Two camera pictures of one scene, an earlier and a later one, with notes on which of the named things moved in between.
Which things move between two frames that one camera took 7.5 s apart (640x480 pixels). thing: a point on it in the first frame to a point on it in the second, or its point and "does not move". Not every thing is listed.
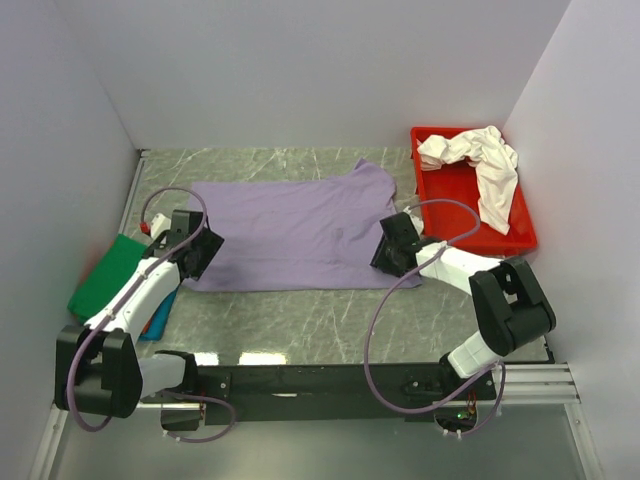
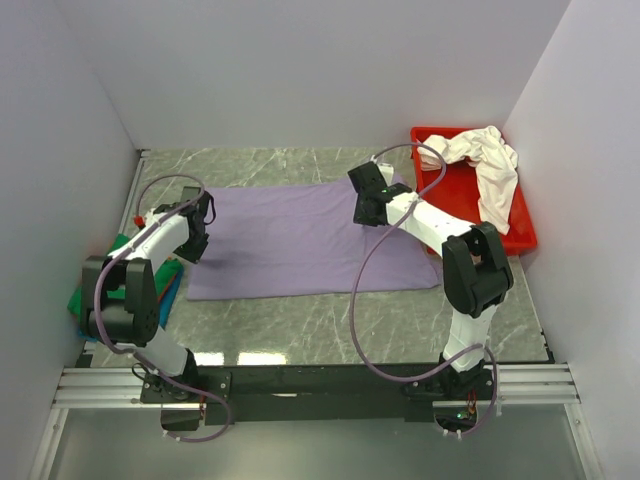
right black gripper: [379, 260] to [359, 217]
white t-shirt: [495, 163] does not move
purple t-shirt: [312, 233] does not move
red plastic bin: [458, 182] does not move
